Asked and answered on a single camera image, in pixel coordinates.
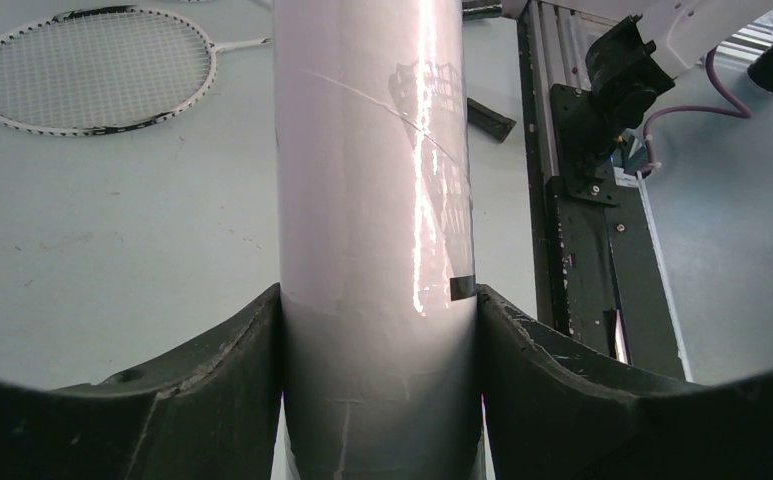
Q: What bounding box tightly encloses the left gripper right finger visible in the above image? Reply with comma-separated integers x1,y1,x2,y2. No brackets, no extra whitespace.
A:
477,285,773,479

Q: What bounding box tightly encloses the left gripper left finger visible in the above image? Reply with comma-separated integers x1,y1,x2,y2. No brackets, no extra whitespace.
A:
0,285,282,479

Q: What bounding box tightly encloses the white shuttlecock tube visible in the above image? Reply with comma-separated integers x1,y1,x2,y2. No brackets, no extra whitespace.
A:
273,1,482,479

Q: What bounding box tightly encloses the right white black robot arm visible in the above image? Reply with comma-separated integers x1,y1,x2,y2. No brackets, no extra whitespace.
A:
558,1,773,178

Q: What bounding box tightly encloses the right white badminton racket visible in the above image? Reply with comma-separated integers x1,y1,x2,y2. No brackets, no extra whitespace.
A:
462,0,517,143

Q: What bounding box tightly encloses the white badminton racket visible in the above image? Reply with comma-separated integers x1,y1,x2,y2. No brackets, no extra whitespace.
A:
0,5,272,138
462,0,517,143

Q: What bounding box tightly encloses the left white badminton racket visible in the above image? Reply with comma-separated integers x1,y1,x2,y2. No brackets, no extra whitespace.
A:
0,5,272,138

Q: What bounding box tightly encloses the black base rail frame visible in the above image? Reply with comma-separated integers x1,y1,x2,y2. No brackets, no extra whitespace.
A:
517,1,691,380

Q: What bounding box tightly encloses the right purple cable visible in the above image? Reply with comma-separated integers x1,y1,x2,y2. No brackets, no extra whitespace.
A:
637,47,755,179

